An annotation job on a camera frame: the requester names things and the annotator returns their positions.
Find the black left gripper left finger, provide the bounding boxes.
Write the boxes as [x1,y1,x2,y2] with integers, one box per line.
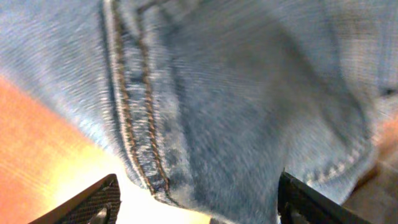
[30,174,121,224]

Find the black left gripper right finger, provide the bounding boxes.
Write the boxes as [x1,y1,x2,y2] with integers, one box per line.
[277,172,371,224]

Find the dark blue jeans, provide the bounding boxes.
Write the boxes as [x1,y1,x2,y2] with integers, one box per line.
[1,0,397,223]

